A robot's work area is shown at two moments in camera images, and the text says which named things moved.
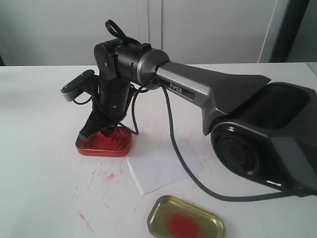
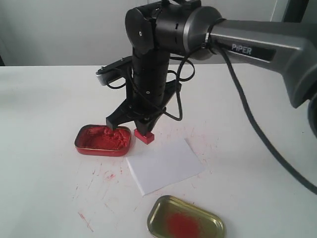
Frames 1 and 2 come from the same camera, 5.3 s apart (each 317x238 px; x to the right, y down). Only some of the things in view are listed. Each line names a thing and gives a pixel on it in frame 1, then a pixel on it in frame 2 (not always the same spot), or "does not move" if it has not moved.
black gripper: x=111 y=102 to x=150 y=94
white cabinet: x=65 y=32 does not move
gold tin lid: x=172 y=217 does not move
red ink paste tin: x=118 y=145 does not move
